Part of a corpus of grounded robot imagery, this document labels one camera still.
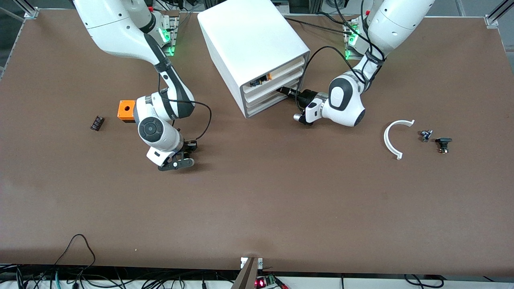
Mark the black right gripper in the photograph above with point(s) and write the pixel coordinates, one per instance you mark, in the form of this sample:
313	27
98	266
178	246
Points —
187	148

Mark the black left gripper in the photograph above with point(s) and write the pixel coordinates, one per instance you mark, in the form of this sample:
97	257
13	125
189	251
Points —
306	96

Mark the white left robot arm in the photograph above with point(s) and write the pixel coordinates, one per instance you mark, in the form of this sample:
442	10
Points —
401	20

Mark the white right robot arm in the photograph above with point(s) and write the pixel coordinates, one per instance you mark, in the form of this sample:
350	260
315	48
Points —
116	28

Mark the white drawer cabinet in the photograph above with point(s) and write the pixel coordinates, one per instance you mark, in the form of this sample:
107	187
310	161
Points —
249	36

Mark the orange box with hole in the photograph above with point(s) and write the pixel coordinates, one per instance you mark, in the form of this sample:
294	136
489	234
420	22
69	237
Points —
125	110

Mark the small black contact block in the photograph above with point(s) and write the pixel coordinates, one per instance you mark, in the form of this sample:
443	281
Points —
97	123

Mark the white curved plastic arc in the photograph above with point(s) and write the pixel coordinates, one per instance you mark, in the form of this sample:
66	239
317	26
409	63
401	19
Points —
386	140

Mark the small grey blue component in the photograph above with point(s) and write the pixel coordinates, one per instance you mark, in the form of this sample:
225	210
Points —
425	135

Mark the circuit board with red light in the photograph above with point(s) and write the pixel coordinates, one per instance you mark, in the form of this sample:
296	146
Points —
267	281

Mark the white drawer holding switch part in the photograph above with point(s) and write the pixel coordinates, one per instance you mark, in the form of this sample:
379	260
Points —
287	69

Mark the orange black switch part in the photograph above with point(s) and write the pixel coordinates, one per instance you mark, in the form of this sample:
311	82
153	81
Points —
259	81

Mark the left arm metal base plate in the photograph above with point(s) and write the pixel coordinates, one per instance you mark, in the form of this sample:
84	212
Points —
349	56

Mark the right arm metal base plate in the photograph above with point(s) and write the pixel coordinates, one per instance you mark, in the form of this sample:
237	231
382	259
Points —
173	40

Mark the aluminium camera pole bracket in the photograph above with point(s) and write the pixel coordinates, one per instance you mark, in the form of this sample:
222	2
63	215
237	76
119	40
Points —
249	275

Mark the small black switch component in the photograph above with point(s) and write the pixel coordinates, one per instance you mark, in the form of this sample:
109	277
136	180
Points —
443	141

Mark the aluminium frame corner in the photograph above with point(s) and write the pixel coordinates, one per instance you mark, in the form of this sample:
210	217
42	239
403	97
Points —
28	11
496	16

